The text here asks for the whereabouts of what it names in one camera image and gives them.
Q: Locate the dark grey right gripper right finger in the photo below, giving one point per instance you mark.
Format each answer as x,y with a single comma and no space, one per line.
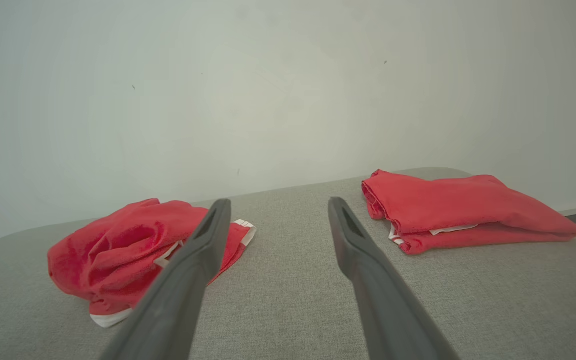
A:
393,320

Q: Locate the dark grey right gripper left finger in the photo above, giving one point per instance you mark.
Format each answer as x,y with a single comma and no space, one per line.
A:
168,315

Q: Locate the red shorts white hem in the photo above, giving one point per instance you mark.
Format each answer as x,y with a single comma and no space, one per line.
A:
108,255

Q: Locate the red basketball jersey white trim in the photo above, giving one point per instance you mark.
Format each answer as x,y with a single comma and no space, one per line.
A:
458,205

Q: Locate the grey-green fabric cloth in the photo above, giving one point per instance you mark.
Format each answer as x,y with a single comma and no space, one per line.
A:
288,300

